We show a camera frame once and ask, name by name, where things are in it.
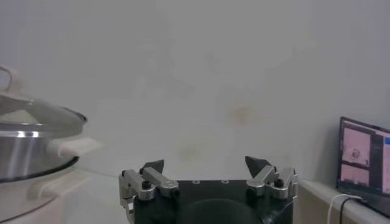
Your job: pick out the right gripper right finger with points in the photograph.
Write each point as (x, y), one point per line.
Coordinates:
(265, 179)

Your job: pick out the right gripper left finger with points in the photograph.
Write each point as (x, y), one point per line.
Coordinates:
(158, 181)

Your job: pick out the stainless steel steamer basket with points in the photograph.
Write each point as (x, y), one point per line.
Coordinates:
(18, 155)

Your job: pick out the black laptop with pale windows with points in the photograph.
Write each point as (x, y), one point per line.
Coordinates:
(356, 152)

